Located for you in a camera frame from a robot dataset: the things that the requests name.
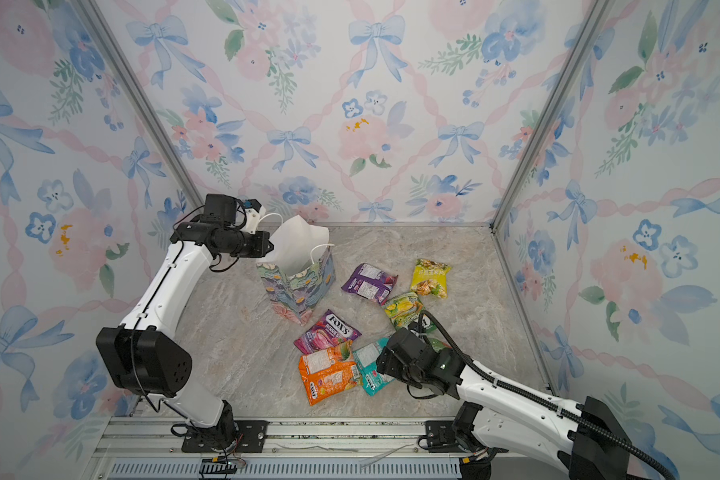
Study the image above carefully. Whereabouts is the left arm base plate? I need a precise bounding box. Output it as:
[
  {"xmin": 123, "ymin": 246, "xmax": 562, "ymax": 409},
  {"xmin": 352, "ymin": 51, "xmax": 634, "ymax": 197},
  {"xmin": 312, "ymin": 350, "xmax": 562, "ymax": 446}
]
[{"xmin": 180, "ymin": 420, "xmax": 269, "ymax": 454}]

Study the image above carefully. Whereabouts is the floral paper gift bag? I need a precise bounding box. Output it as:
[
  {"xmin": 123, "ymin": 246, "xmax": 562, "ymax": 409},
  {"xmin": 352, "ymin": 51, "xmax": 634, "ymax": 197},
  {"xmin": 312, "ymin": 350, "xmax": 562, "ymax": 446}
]
[{"xmin": 256, "ymin": 216, "xmax": 336, "ymax": 326}]

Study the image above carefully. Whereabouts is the green yellow Fox's candy packet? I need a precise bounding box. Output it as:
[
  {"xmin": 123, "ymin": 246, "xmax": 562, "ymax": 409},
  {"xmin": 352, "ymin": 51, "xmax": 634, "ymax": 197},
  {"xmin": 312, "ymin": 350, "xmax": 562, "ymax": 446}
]
[{"xmin": 383, "ymin": 292, "xmax": 435, "ymax": 333}]

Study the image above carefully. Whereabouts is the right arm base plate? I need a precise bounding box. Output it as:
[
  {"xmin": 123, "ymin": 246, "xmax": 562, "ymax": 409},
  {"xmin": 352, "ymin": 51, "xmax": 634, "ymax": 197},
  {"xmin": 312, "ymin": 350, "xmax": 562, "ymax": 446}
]
[{"xmin": 420, "ymin": 420, "xmax": 476, "ymax": 453}]

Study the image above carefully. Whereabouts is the orange candy packet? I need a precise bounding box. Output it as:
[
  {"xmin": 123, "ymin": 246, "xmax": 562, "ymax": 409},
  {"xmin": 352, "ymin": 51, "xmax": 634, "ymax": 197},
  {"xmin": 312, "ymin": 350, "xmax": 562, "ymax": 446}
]
[{"xmin": 299, "ymin": 340, "xmax": 361, "ymax": 406}]

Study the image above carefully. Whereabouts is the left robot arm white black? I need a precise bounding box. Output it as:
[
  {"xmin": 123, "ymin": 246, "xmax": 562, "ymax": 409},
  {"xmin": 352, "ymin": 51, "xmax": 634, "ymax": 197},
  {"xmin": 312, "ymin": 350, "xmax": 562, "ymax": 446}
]
[{"xmin": 96, "ymin": 194, "xmax": 273, "ymax": 429}]

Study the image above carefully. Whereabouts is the teal candy packet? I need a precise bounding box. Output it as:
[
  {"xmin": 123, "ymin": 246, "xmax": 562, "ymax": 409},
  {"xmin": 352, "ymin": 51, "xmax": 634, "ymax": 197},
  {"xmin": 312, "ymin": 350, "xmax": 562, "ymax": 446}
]
[{"xmin": 353, "ymin": 338, "xmax": 394, "ymax": 396}]

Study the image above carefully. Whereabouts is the yellow snack packet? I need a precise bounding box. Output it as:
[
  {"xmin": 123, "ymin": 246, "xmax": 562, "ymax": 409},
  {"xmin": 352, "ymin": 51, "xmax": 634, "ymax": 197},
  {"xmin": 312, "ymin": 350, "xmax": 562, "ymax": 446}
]
[{"xmin": 410, "ymin": 259, "xmax": 451, "ymax": 299}]

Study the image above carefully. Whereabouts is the magenta Fox's candy packet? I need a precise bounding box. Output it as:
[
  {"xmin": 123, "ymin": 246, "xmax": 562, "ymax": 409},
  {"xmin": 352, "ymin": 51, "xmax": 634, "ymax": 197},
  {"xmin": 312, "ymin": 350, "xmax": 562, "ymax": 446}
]
[{"xmin": 293, "ymin": 310, "xmax": 362, "ymax": 355}]

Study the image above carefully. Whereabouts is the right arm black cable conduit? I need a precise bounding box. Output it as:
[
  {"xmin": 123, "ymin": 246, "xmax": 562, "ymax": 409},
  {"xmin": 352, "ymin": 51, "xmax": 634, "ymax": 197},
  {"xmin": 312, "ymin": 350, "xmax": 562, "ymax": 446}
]
[{"xmin": 416, "ymin": 309, "xmax": 679, "ymax": 480}]

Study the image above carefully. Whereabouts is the aluminium rail frame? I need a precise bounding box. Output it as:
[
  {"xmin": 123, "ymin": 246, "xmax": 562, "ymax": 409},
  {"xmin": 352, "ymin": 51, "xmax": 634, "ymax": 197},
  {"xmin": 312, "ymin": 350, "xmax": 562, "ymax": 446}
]
[{"xmin": 86, "ymin": 413, "xmax": 604, "ymax": 480}]

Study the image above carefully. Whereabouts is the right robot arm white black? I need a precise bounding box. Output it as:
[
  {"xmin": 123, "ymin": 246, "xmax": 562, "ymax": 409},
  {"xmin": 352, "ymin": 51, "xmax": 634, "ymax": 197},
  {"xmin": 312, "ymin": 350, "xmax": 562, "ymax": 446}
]
[{"xmin": 377, "ymin": 329, "xmax": 632, "ymax": 479}]

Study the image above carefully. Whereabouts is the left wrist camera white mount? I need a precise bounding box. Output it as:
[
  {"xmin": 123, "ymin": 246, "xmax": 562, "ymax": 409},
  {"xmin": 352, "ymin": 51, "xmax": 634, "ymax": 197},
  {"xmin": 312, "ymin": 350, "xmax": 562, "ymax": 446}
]
[{"xmin": 241, "ymin": 199, "xmax": 267, "ymax": 234}]

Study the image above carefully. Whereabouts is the purple snack packet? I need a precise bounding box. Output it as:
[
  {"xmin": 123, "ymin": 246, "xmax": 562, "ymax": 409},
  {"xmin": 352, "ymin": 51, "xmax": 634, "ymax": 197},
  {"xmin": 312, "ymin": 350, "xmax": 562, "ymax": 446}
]
[{"xmin": 341, "ymin": 263, "xmax": 398, "ymax": 305}]

